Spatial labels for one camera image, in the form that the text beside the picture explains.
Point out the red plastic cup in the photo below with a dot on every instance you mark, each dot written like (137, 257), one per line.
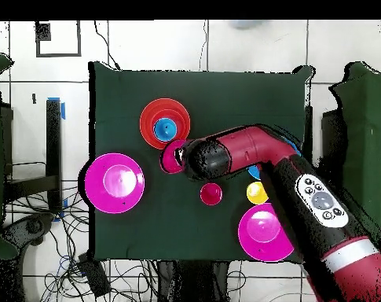
(211, 194)

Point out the grey office chair base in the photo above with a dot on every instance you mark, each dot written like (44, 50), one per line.
(33, 226)

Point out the blue plastic bowl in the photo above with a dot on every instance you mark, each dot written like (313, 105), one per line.
(254, 172)

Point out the black square floor frame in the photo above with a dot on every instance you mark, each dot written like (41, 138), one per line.
(43, 31)

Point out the large pink plastic bowl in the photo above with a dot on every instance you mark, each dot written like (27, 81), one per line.
(114, 182)
(262, 232)

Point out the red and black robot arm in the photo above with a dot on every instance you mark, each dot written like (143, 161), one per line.
(249, 144)

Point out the large orange plastic bowl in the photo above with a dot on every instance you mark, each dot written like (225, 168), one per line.
(144, 122)

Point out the black power strip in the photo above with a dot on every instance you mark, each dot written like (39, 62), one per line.
(94, 276)

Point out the blue plastic cup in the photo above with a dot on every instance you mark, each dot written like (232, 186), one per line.
(165, 129)

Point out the black metal stand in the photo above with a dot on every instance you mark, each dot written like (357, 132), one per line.
(308, 125)
(53, 141)

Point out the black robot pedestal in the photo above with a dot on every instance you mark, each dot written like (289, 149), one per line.
(193, 283)

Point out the dark green tablecloth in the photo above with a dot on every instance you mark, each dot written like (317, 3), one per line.
(193, 91)

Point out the small orange plastic bowl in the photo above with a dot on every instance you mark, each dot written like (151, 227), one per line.
(182, 121)

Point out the small red plastic bowl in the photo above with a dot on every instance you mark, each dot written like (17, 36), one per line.
(169, 160)

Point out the yellow plastic cup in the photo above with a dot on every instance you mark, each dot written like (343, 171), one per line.
(256, 195)

